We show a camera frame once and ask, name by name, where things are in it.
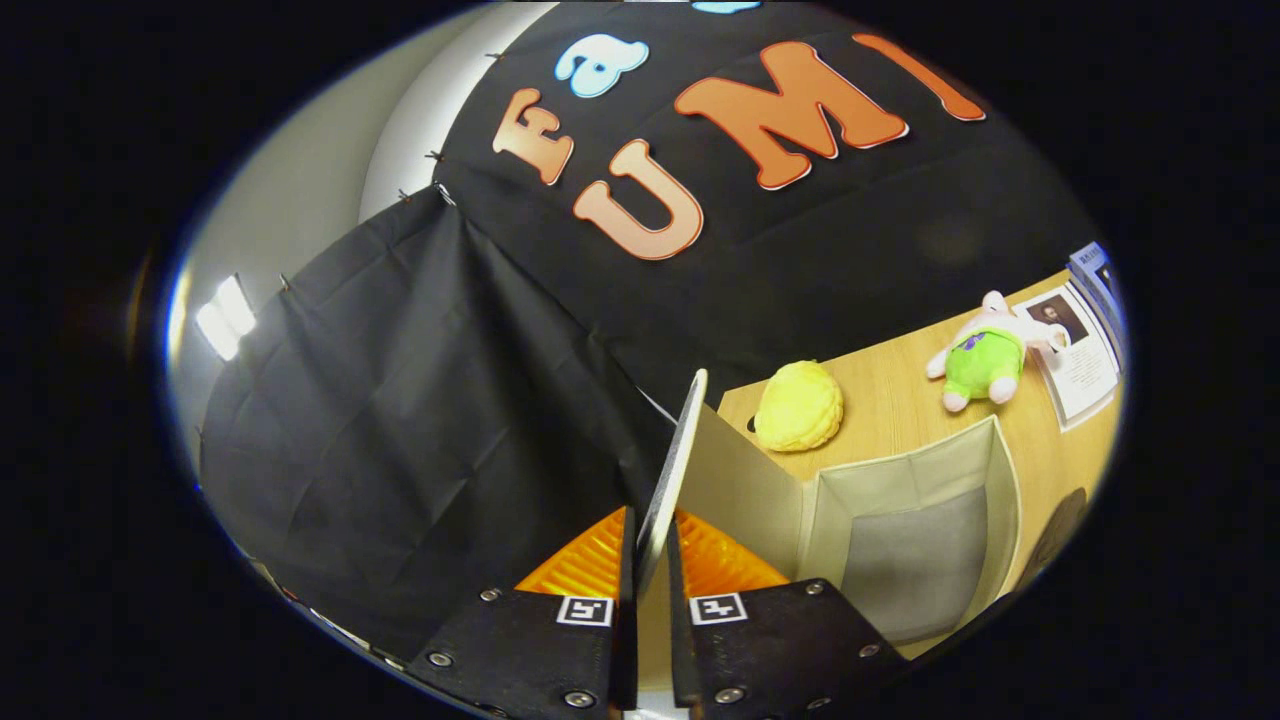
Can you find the white book with portrait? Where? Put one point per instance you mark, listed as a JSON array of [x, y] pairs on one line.
[[1085, 375]]

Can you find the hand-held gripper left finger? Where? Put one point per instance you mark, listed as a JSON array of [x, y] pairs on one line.
[[627, 650]]

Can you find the black backdrop cloth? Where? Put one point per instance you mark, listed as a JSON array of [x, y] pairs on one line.
[[450, 400]]

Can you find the blue book with figure cover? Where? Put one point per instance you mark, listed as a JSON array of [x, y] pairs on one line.
[[1095, 275]]

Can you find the grey fabric storage box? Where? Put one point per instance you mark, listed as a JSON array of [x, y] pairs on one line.
[[900, 480]]

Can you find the yellow plush bun toy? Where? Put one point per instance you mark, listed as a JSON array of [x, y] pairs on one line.
[[800, 405]]

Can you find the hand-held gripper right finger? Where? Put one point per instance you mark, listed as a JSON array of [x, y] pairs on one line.
[[680, 650]]

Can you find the white and green plush toy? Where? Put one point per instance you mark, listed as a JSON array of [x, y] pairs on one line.
[[985, 365]]

